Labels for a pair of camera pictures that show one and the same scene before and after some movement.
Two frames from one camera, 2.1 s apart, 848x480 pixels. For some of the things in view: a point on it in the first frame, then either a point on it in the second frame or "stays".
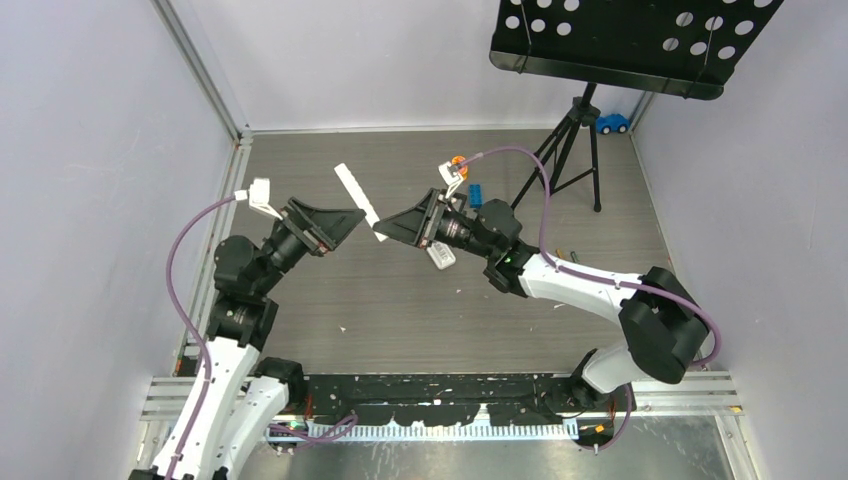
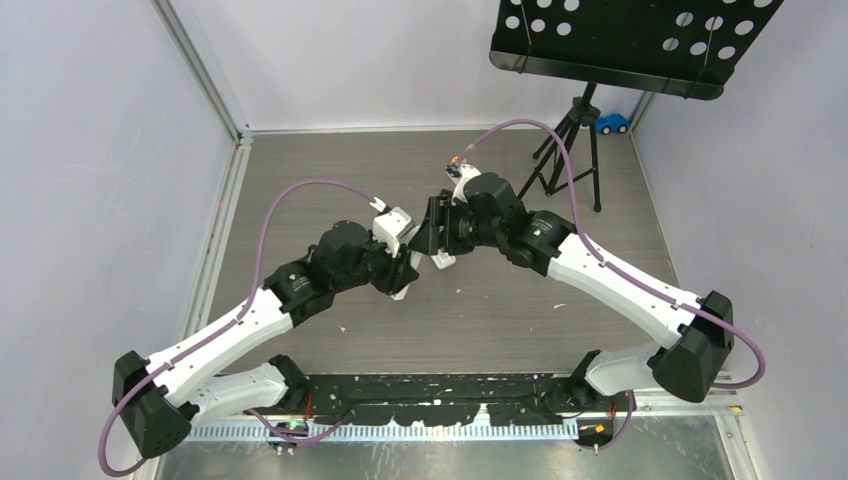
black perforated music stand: (681, 48) stays
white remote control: (355, 190) → (415, 259)
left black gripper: (330, 225) → (398, 270)
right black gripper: (419, 226) stays
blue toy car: (612, 122) stays
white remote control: (442, 254) stays
